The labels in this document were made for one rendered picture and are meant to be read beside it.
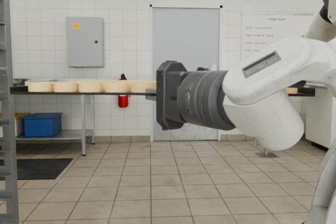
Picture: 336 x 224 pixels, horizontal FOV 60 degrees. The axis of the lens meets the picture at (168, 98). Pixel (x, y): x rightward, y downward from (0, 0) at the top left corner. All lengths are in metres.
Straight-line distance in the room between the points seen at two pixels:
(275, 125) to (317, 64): 0.09
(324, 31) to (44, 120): 3.54
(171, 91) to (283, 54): 0.21
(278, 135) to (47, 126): 3.81
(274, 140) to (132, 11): 4.23
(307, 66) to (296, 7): 4.76
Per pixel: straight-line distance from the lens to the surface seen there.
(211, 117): 0.41
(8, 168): 1.24
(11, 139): 1.21
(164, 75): 0.50
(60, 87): 0.65
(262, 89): 0.34
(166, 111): 0.50
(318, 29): 1.13
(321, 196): 0.93
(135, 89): 0.60
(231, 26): 4.68
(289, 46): 0.37
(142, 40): 4.48
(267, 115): 0.37
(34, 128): 4.15
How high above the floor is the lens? 1.04
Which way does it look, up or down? 5 degrees down
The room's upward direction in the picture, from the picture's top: straight up
